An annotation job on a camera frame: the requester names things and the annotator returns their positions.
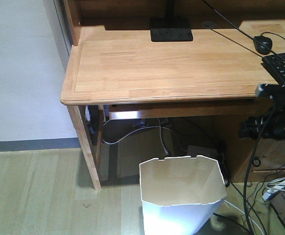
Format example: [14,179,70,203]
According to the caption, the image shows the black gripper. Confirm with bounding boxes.
[238,108,285,140]

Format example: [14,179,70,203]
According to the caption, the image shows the white power strip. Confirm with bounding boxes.
[262,177,285,201]

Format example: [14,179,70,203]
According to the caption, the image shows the white cable under desk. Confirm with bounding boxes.
[101,118,188,157]

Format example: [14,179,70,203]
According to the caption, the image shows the black keyboard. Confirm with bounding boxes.
[262,52,285,87]

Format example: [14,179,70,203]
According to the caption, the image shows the black camera cable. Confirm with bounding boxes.
[244,97,285,235]

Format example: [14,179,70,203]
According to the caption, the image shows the black monitor cable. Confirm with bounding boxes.
[201,0,285,65]

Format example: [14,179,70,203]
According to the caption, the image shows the black computer mouse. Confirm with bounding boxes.
[253,35,273,55]

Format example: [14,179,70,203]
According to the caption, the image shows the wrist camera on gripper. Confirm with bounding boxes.
[255,84,285,104]

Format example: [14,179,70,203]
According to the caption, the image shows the white trash bin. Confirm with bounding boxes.
[140,155,227,235]

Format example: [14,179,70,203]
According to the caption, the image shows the wooden desk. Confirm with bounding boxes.
[60,0,285,190]

